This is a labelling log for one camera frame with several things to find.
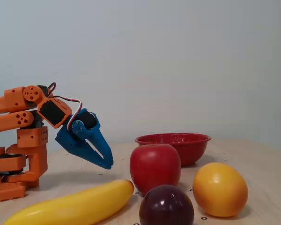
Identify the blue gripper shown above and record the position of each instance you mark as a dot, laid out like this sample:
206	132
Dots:
71	141

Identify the yellow toy banana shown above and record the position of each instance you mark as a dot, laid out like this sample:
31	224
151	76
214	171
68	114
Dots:
72	206

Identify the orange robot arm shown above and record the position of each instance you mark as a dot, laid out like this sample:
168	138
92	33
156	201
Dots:
11	119

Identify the red speckled bowl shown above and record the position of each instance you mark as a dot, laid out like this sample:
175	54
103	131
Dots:
192	150

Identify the red toy apple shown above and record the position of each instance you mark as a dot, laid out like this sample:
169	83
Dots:
154	166

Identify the dark purple toy plum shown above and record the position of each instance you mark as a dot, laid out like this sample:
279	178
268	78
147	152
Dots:
166	206

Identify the yellow orange toy peach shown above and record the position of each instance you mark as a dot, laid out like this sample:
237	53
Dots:
220	189

